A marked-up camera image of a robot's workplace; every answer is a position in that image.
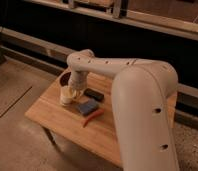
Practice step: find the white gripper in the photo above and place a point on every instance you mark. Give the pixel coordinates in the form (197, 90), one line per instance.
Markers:
(78, 82)

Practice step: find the red chili pepper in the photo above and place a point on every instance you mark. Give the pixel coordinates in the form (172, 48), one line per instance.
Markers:
(93, 115)

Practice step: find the wooden table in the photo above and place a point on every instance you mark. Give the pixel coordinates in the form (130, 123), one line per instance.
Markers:
(98, 137)

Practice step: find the white ceramic cup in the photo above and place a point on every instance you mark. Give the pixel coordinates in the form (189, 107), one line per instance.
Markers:
(66, 95)

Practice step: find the black rectangular block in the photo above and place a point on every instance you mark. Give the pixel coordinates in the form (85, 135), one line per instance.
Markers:
(94, 94)

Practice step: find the blue sponge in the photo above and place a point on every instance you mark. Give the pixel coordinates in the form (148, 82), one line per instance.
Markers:
(87, 107)

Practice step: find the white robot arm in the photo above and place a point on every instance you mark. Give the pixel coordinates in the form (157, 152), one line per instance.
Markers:
(139, 93)

